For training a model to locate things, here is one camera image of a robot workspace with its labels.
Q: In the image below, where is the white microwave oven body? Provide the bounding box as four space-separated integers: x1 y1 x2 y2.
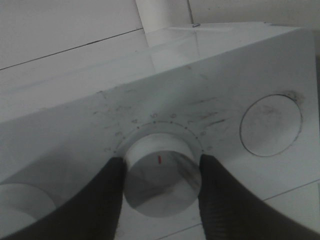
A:
0 22 320 240

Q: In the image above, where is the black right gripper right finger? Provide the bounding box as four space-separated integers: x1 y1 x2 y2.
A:
198 154 320 240

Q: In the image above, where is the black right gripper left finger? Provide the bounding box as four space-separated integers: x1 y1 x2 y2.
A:
7 157 125 240

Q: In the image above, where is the round door release button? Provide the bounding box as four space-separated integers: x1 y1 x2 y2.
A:
239 94 303 157

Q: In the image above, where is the white timer knob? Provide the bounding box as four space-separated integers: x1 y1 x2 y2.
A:
124 133 202 218

